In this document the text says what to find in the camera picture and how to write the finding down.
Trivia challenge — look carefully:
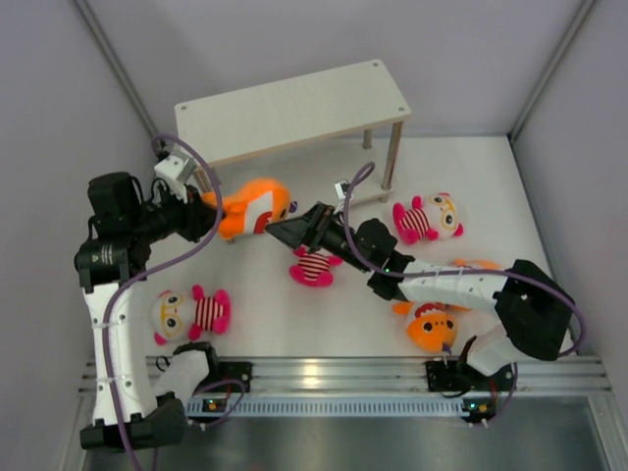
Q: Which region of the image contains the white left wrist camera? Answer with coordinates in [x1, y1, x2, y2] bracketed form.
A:
[154, 153, 196, 187]

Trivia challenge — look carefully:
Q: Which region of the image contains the white pink striped plush left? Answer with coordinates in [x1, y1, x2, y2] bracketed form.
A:
[149, 285, 232, 345]

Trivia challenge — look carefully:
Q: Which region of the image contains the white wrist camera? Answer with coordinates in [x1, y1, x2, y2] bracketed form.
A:
[335, 180, 349, 199]
[154, 153, 196, 187]

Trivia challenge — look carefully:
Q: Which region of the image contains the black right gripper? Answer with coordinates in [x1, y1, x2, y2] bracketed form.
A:
[266, 203, 373, 275]

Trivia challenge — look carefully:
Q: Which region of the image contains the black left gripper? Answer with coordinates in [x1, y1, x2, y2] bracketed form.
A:
[130, 181, 226, 245]

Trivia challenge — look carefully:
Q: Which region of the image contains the white two-tier shelf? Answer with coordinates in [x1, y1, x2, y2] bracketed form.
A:
[175, 59, 411, 201]

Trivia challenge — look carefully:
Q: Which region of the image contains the aluminium mounting rail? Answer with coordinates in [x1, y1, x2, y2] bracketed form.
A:
[78, 356, 611, 394]

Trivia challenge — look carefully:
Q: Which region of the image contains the orange shark plush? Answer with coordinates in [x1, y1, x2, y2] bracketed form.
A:
[392, 301, 470, 354]
[451, 258, 502, 271]
[218, 178, 298, 242]

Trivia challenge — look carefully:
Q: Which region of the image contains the white pink striped plush right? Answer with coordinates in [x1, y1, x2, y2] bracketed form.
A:
[392, 192, 464, 245]

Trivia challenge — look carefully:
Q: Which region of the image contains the white pink striped plush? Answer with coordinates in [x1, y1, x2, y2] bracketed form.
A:
[288, 246, 342, 288]
[149, 285, 232, 345]
[392, 192, 464, 245]

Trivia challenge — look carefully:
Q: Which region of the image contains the white pink striped plush centre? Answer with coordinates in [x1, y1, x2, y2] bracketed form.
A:
[288, 246, 342, 288]

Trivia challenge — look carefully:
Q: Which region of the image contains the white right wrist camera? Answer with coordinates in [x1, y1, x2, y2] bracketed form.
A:
[335, 180, 349, 199]

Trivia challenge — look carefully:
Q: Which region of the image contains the grey slotted cable duct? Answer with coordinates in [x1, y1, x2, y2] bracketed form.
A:
[186, 395, 494, 420]

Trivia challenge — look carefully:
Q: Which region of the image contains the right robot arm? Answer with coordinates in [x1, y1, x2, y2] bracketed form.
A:
[266, 202, 575, 390]

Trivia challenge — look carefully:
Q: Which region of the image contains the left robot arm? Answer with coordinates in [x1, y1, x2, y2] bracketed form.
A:
[74, 172, 222, 452]

